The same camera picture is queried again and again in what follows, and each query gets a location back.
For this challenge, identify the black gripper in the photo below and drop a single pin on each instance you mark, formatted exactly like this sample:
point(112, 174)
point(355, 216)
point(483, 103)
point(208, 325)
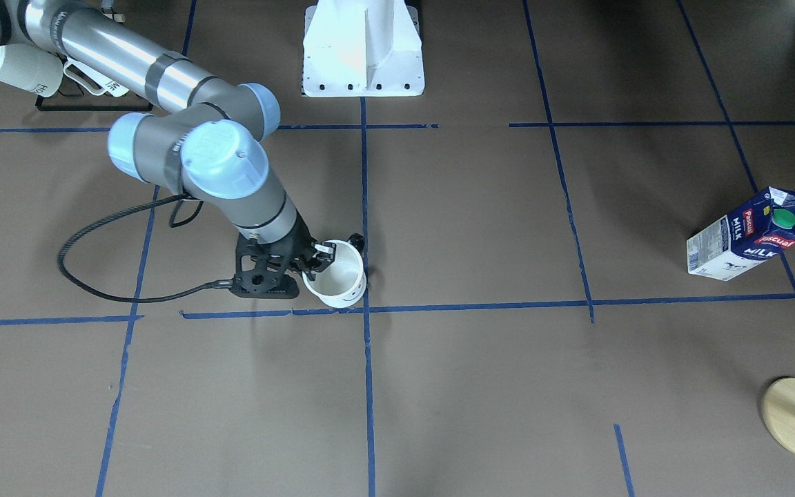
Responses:
point(302, 246)

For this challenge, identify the white smiley face mug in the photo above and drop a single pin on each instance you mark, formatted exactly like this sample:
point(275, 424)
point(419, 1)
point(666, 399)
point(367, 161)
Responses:
point(343, 282)

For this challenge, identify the blue Pascual milk carton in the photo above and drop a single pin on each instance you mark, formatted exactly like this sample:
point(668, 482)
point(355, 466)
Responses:
point(759, 230)

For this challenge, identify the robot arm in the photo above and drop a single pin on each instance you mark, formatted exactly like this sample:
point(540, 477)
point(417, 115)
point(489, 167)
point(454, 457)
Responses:
point(207, 144)

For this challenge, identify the white mug on rack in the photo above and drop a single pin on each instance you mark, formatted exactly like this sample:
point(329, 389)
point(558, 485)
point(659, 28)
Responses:
point(96, 83)

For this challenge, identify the white ribbed mug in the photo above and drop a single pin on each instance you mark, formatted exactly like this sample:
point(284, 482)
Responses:
point(30, 68)

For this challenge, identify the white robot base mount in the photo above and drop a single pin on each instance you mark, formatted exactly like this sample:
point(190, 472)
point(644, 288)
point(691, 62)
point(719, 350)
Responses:
point(362, 49)

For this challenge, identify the black wire mug rack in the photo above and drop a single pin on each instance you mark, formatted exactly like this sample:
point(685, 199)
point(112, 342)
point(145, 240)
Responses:
point(88, 102)

